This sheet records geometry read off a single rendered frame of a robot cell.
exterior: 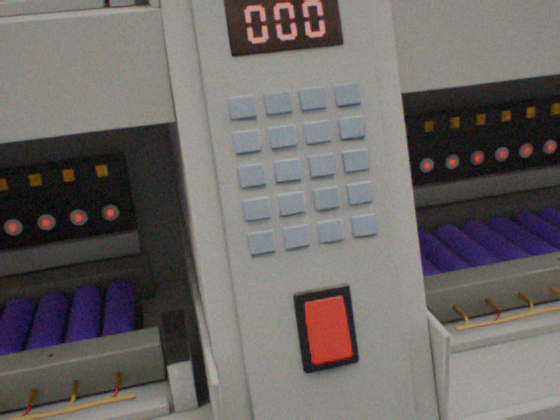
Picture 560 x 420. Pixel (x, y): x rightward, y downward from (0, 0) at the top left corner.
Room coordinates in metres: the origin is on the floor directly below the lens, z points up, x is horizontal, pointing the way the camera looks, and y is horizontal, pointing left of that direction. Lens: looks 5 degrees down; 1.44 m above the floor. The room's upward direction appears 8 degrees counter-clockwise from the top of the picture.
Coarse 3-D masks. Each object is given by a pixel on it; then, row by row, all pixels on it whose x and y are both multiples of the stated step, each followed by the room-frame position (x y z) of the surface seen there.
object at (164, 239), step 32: (416, 96) 0.47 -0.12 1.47; (448, 96) 0.47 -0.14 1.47; (480, 96) 0.48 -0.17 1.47; (512, 96) 0.48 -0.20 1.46; (544, 96) 0.49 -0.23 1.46; (128, 128) 0.43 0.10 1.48; (160, 128) 0.43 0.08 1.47; (0, 160) 0.41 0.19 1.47; (32, 160) 0.41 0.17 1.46; (128, 160) 0.43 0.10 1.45; (160, 160) 0.43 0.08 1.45; (160, 192) 0.43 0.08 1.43; (160, 224) 0.43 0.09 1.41; (128, 256) 0.42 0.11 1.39; (160, 256) 0.43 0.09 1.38
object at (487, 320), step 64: (448, 128) 0.43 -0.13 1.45; (512, 128) 0.45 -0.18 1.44; (448, 192) 0.44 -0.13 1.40; (512, 192) 0.45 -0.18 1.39; (448, 256) 0.37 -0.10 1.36; (512, 256) 0.37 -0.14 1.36; (448, 320) 0.33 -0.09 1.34; (512, 320) 0.33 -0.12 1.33; (448, 384) 0.25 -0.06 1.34; (512, 384) 0.28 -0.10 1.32
